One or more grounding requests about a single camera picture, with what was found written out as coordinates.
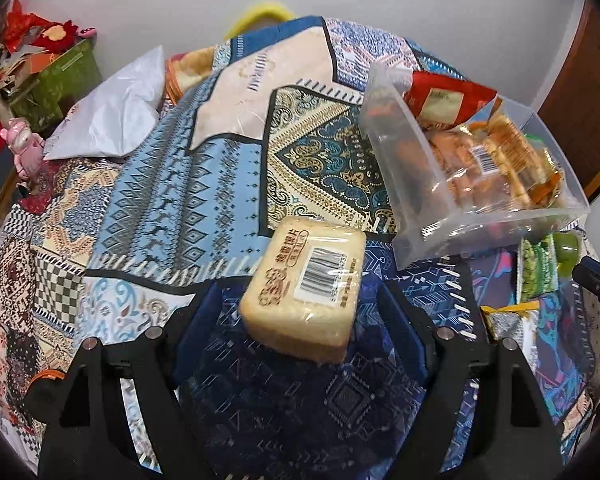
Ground orange fleece blanket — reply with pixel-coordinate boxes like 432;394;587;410
165;47;216;102

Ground small green jar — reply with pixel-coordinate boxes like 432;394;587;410
552;232;583;266

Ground green-topped fried snack packet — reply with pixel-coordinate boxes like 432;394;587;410
427;127;511;211

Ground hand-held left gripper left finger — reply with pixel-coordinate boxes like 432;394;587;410
37;285;226;480

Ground clear plastic container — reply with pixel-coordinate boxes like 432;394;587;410
358;62;592;271

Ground blue patterned blanket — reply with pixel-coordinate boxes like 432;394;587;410
0;15;600;480

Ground golden long bar packet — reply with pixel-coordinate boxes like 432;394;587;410
500;125;567;207

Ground pink toy figure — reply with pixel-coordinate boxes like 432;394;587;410
0;117;46;179

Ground clear yellow-edged packet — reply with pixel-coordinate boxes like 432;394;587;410
480;300;542;346

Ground red snack packet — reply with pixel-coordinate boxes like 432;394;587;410
405;71;498;127

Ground brown wooden door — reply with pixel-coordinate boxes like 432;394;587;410
537;0;600;198

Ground white plastic bag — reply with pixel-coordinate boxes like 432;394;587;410
44;45;166;161

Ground tan toast slice packet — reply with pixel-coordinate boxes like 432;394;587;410
239;215;367;365

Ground green pea packet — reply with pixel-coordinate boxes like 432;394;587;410
517;237;561;304

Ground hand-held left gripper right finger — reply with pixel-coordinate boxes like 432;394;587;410
377;277;563;480

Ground green patterned box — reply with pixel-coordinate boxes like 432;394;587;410
7;37;103;131

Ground yellow hoop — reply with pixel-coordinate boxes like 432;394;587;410
223;2;295;41

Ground green storage box with clutter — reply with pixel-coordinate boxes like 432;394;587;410
0;0;98;86

